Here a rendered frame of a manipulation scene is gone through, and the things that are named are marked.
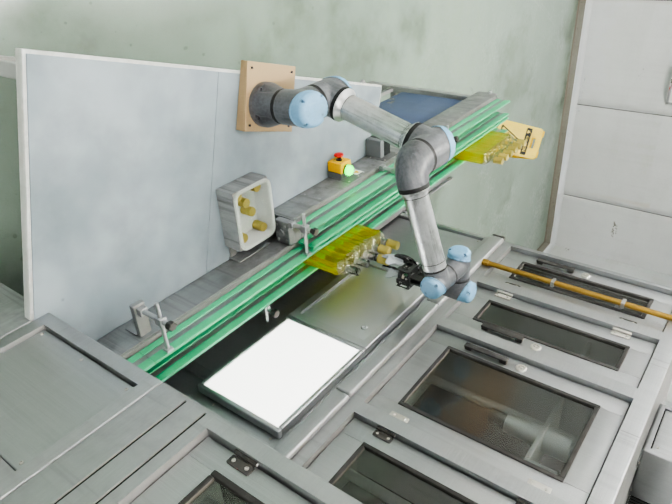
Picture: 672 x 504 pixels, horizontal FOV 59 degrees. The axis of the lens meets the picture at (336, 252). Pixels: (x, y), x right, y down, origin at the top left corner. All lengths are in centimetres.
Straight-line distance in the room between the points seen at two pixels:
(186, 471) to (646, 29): 700
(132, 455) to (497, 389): 111
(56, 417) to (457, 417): 107
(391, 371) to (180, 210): 85
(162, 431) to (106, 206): 73
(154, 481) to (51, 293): 71
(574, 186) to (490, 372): 645
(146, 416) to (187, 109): 96
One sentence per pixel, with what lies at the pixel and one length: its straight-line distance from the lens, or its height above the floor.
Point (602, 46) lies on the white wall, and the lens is 776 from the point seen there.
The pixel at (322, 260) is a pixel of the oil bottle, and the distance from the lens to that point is 218.
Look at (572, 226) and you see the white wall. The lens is 854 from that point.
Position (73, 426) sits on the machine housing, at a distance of 143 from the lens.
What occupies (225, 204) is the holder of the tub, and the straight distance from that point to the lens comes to 204.
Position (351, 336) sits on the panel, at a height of 124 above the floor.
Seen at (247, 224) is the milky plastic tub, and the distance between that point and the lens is 217.
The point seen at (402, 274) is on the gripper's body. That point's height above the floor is 129.
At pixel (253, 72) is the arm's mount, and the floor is 78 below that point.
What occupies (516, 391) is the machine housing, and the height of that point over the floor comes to 178.
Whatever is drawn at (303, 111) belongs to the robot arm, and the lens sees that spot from 190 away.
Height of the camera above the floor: 221
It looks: 33 degrees down
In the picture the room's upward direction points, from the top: 109 degrees clockwise
